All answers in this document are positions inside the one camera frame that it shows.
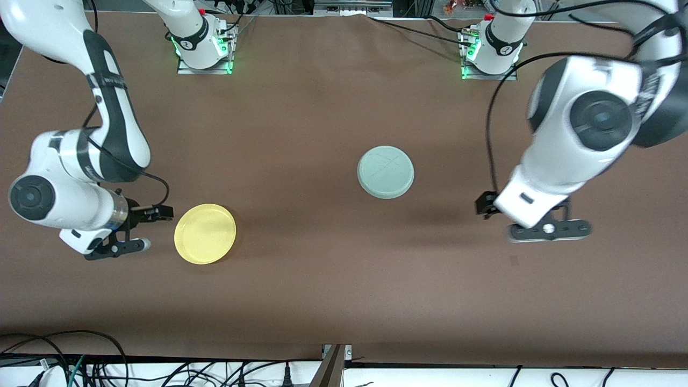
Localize long black table cable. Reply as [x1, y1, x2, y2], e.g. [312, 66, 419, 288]
[367, 15, 474, 48]

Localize black base cable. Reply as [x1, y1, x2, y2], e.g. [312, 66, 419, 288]
[218, 13, 257, 41]

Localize aluminium frame rail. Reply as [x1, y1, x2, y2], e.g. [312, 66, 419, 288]
[313, 0, 394, 17]

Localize black looped floor cable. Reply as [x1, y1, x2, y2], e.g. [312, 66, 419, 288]
[0, 334, 70, 387]
[0, 329, 130, 387]

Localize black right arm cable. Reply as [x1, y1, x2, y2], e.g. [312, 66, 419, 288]
[81, 0, 170, 211]

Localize short black table cable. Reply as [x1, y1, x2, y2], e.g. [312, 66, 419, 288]
[427, 15, 474, 32]

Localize aluminium profile post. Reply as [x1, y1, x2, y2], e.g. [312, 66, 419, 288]
[308, 344, 353, 387]

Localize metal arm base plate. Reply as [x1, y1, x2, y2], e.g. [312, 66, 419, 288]
[177, 24, 235, 75]
[461, 30, 519, 81]

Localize teal cable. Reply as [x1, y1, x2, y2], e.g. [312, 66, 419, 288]
[67, 355, 87, 387]

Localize white plastic device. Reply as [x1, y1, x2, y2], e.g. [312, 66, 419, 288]
[32, 365, 68, 387]

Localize brown table cover sheet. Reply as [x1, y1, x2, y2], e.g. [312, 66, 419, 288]
[0, 12, 688, 369]

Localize yellow round plate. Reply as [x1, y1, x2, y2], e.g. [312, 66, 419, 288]
[174, 203, 237, 265]

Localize pale green round plate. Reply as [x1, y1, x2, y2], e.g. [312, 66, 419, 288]
[357, 145, 415, 200]

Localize white lower board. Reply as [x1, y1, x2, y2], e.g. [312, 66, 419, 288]
[0, 360, 688, 387]

